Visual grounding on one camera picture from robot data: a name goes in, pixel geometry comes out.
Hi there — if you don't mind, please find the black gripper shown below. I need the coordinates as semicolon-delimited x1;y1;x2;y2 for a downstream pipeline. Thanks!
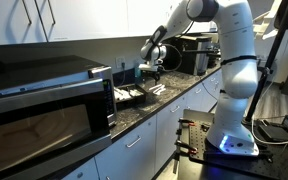
142;70;161;85

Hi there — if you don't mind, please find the metal upper cabinet handle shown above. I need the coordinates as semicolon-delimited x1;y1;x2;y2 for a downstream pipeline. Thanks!
22;0;34;27
47;0;57;26

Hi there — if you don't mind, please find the black flat control box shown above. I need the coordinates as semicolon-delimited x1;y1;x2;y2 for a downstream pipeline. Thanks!
257;119;288;144

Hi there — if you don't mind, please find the grey metal cart top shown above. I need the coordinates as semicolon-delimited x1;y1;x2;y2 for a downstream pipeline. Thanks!
157;108;265;180

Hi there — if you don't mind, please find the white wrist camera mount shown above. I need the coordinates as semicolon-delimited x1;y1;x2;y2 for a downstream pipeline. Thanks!
138;63;160;72

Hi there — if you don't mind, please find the black and silver coffee machine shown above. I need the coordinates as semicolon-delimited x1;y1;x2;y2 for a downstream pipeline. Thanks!
163;33;216;77

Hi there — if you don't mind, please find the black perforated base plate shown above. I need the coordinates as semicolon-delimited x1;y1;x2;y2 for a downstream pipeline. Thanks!
187;121;275;165

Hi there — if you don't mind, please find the cream plastic frame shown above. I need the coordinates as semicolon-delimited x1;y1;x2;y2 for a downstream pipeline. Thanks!
252;0;283;40

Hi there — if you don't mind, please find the blue soap bottle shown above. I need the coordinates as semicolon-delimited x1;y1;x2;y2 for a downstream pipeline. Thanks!
134;62;142;80

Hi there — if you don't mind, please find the white wall outlet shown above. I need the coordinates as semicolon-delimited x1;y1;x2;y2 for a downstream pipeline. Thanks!
115;56;126;70

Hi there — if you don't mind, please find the black upright clamp bar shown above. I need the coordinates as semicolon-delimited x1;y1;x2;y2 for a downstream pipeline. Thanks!
172;128;182;175

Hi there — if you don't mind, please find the black clamp with orange tip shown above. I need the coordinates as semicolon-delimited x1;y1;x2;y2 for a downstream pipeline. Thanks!
174;140;199;156
178;117;197;128

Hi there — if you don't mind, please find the white cable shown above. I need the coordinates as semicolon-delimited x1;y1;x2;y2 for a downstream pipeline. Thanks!
250;116;288;147

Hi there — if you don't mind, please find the black cutlery tray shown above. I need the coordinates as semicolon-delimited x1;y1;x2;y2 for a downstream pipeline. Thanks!
113;83;148;112

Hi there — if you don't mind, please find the black camera tripod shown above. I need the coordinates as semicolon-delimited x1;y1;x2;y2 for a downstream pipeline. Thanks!
244;0;288;124

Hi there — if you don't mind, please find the black power cord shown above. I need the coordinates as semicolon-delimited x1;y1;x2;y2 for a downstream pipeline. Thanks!
118;61;127;87

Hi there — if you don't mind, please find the stainless steel microwave oven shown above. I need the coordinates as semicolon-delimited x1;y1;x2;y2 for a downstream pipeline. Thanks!
0;54;118;180

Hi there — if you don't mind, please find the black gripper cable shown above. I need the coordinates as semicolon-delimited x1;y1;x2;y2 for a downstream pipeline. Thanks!
158;43;184;73

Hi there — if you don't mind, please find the clear bag of white spoons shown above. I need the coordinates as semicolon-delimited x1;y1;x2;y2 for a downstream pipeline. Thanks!
114;87;132;102

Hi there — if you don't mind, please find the white lower cabinet door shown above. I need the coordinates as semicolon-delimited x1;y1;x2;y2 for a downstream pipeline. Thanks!
184;71;223;114
94;114;158;180
154;94;189;174

